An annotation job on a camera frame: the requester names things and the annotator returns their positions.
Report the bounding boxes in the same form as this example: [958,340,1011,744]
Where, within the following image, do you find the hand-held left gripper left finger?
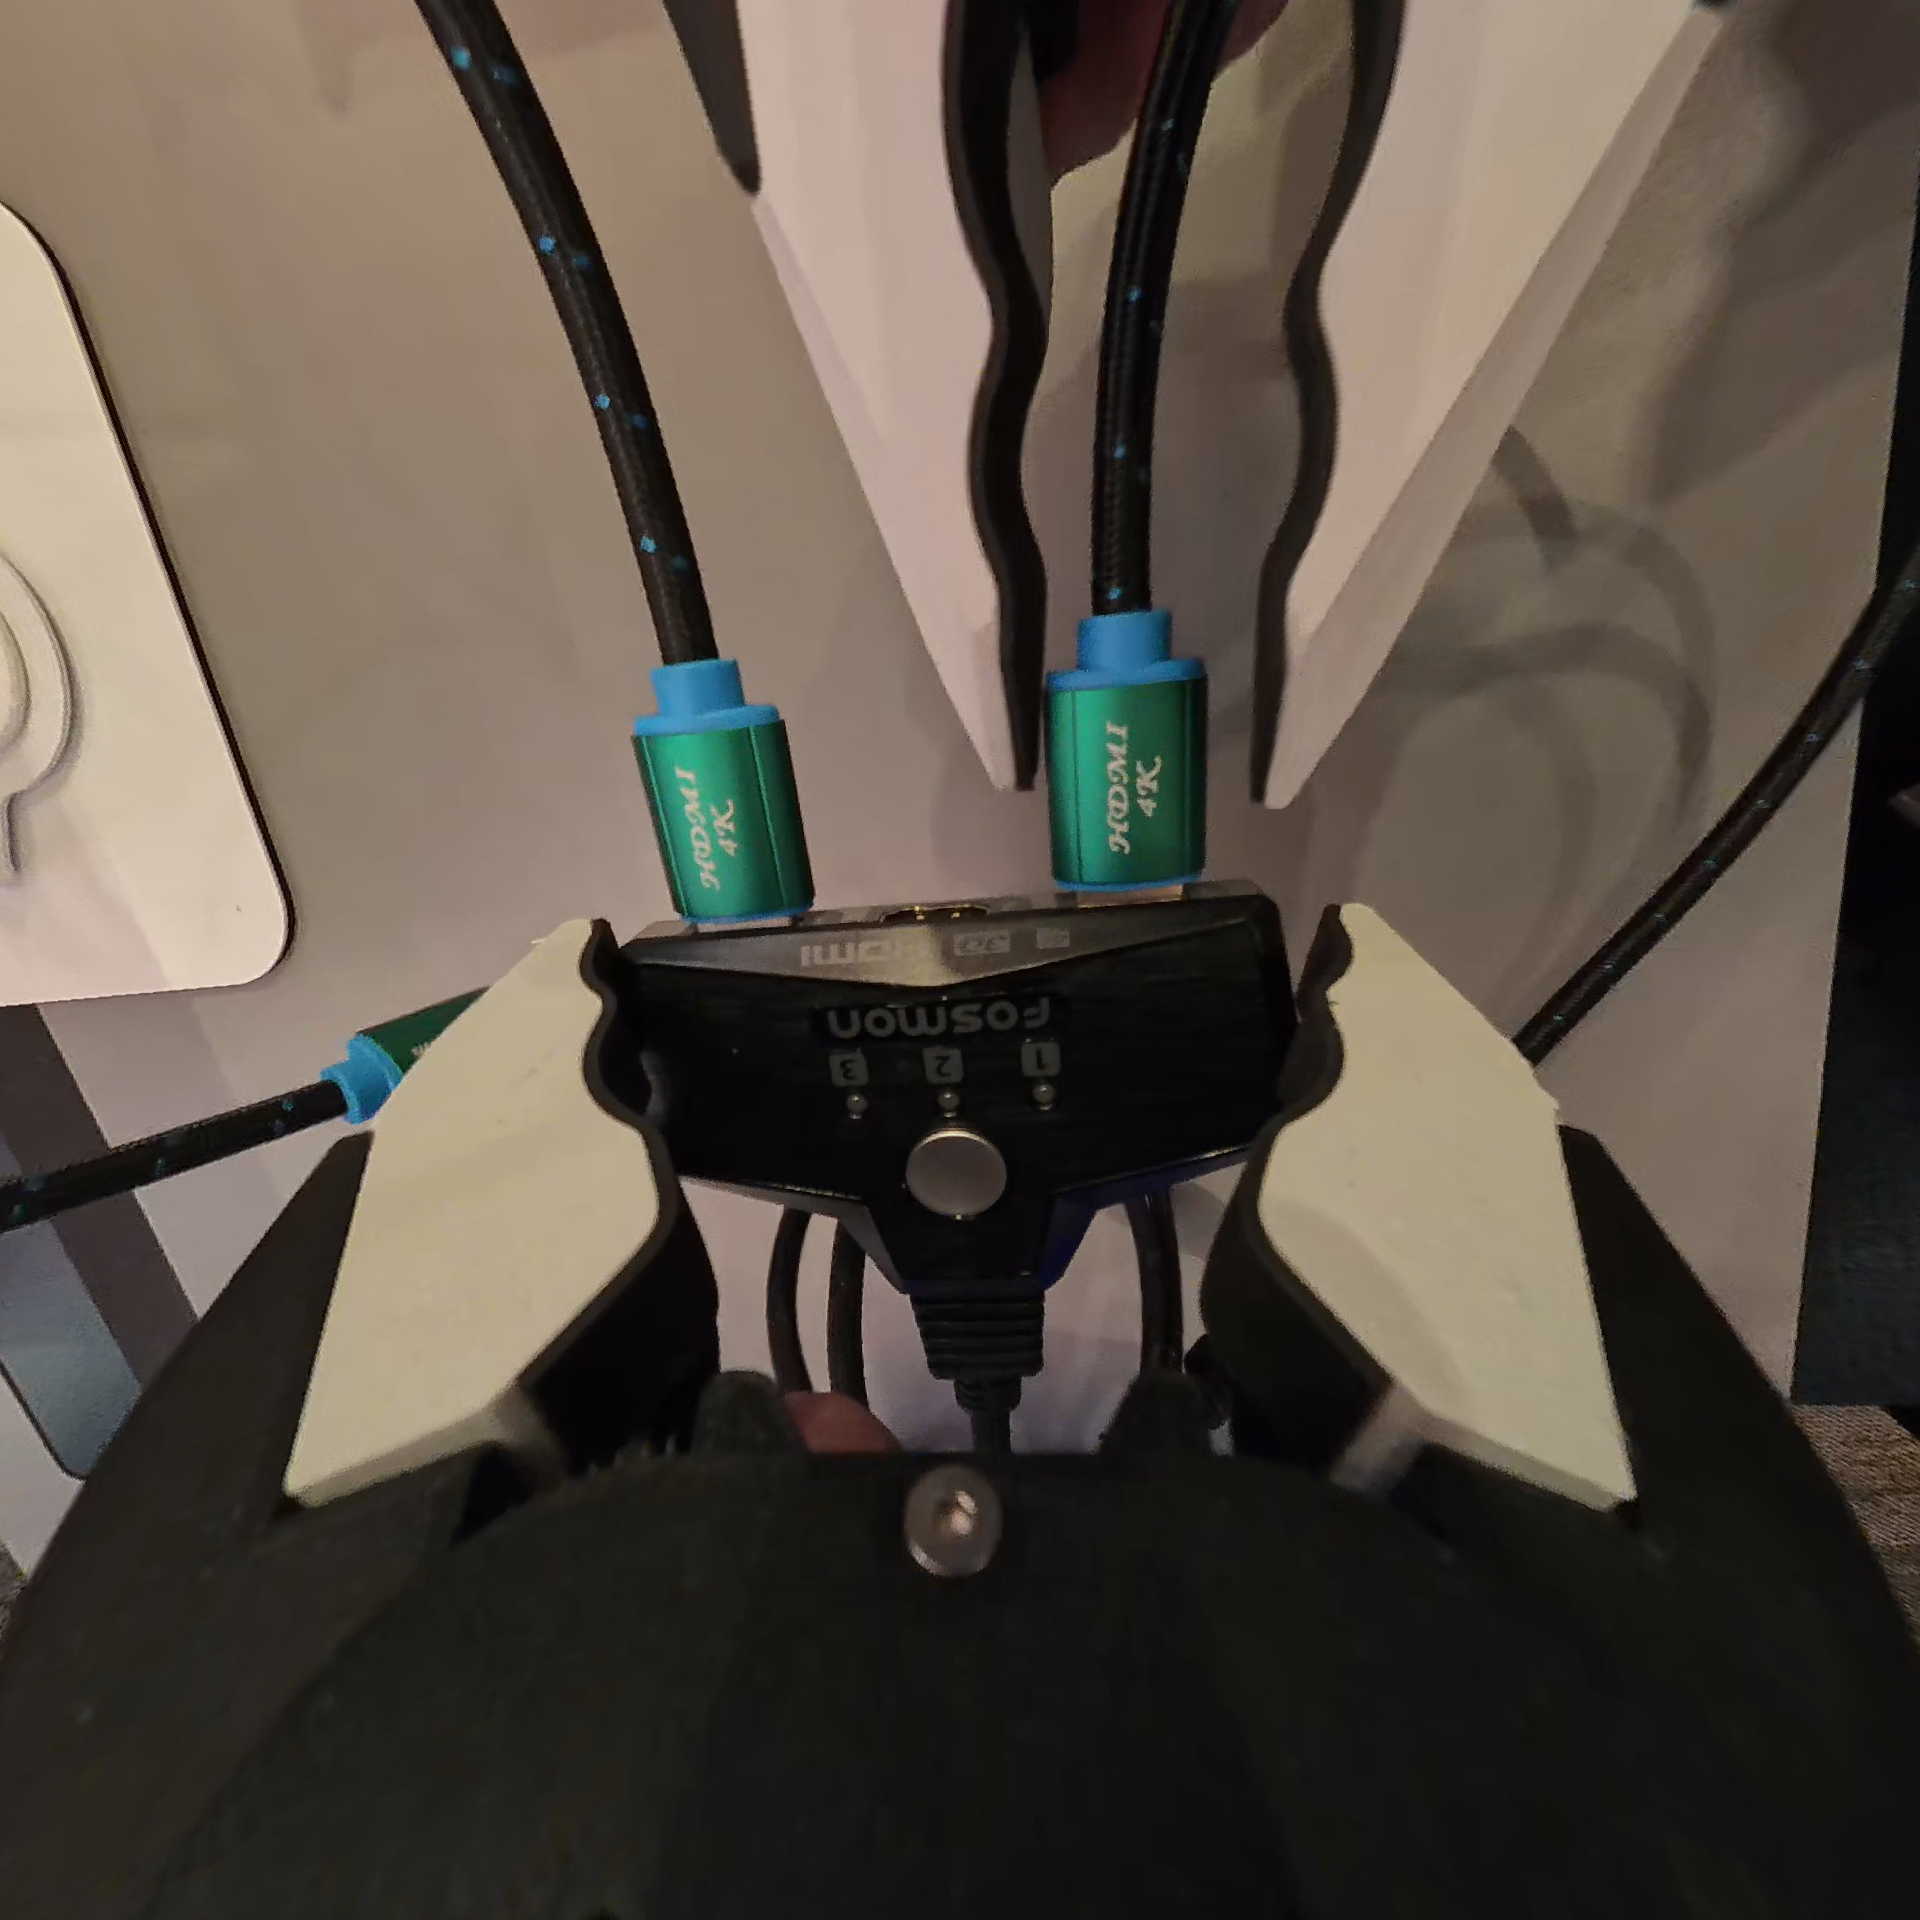
[282,920,725,1509]

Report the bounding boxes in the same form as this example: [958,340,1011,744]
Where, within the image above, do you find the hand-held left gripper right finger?
[1200,900,1642,1514]

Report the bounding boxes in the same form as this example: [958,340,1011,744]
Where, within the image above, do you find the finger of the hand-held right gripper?
[1247,0,1724,811]
[750,0,1052,794]

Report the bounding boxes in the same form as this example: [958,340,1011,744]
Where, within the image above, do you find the black port adapter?
[618,883,1301,1378]

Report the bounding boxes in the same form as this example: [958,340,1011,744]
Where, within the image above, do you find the black braided hdmi cable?
[1045,0,1920,1065]
[0,0,819,1234]

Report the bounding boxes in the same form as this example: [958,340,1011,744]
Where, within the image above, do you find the person's right hand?
[1042,0,1296,195]

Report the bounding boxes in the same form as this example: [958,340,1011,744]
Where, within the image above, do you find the dark trousers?
[1792,697,1920,1403]

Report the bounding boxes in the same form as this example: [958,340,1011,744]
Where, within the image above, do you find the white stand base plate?
[0,201,294,1011]

